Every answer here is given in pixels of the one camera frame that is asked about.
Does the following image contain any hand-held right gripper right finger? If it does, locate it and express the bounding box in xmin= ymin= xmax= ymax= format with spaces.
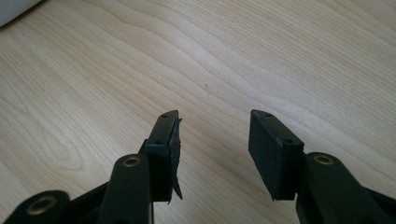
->
xmin=247 ymin=108 xmax=305 ymax=202

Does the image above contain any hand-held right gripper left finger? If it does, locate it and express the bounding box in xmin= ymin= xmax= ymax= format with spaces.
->
xmin=137 ymin=109 xmax=184 ymax=205

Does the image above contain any white object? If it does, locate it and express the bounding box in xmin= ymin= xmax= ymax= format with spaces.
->
xmin=0 ymin=0 xmax=42 ymax=28

